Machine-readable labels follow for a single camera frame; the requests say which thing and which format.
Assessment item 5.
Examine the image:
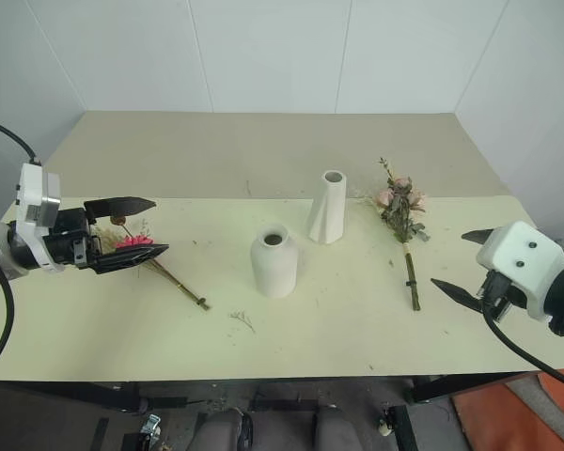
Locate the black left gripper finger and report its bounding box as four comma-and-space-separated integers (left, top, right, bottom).
89, 242, 170, 276
83, 195, 157, 220

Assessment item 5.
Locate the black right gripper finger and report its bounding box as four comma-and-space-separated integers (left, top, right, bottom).
431, 277, 488, 315
461, 227, 497, 248

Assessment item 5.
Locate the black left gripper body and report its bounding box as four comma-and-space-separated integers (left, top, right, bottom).
41, 206, 101, 272

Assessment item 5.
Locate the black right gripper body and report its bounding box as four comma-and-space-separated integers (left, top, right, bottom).
474, 270, 530, 325

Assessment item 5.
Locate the round white ceramic vase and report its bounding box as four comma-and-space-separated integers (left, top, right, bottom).
249, 224, 299, 299

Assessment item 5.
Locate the tall twisted white vase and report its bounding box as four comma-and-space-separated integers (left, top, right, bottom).
307, 169, 348, 244

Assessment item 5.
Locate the red flower bouquet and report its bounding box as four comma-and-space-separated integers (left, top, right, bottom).
96, 213, 212, 312

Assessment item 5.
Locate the pink rose bouquet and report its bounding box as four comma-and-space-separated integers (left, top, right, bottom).
364, 157, 431, 312

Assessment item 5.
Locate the grey foam strip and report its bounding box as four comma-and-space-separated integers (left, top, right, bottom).
505, 373, 564, 445

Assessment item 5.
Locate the orange floor mat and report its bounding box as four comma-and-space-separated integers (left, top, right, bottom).
450, 368, 564, 451

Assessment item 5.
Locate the small dried twig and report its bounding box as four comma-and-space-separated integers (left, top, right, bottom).
229, 310, 258, 334

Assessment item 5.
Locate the metal caster wheel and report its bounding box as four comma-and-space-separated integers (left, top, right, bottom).
139, 412, 164, 445

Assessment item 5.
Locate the pale yellow table mat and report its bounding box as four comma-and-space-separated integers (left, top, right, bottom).
0, 195, 564, 382

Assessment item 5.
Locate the dark grey rounded shape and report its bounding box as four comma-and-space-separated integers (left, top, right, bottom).
195, 407, 255, 451

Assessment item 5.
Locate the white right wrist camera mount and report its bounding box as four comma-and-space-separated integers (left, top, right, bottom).
475, 220, 564, 323

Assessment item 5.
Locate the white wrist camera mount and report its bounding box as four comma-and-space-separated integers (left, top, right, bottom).
475, 220, 564, 323
16, 162, 62, 274

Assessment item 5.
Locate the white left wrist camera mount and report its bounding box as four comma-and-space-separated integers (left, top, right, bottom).
16, 162, 62, 274

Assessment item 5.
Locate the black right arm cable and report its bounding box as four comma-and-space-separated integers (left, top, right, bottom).
481, 304, 564, 394

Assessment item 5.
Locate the black table frame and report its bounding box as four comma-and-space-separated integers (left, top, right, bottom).
0, 370, 541, 451

